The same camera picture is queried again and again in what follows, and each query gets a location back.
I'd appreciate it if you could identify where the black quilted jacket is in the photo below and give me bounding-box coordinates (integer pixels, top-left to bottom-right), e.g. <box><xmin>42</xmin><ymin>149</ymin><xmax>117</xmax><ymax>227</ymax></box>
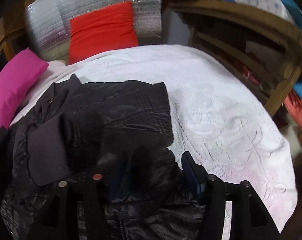
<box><xmin>0</xmin><ymin>75</ymin><xmax>205</xmax><ymax>239</ymax></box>

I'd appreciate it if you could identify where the silver foil insulation panel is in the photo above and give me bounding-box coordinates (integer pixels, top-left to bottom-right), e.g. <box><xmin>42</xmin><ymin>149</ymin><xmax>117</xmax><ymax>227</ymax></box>
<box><xmin>26</xmin><ymin>0</ymin><xmax>162</xmax><ymax>61</ymax></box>

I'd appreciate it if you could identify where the magenta pillow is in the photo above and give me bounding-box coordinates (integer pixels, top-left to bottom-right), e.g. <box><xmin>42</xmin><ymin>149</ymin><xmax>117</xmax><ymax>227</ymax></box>
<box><xmin>0</xmin><ymin>48</ymin><xmax>48</xmax><ymax>128</ymax></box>

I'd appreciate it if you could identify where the wooden side table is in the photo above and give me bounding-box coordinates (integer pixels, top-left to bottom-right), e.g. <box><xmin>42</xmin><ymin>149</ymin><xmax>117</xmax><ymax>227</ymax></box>
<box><xmin>168</xmin><ymin>0</ymin><xmax>302</xmax><ymax>116</ymax></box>

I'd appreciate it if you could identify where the white embossed bed cover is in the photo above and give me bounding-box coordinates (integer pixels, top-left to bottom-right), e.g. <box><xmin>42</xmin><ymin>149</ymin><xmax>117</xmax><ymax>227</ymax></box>
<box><xmin>15</xmin><ymin>45</ymin><xmax>298</xmax><ymax>230</ymax></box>

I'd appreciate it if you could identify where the red pillow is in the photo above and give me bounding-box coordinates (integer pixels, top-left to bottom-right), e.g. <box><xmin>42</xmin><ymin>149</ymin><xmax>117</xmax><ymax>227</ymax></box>
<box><xmin>68</xmin><ymin>1</ymin><xmax>139</xmax><ymax>64</ymax></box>

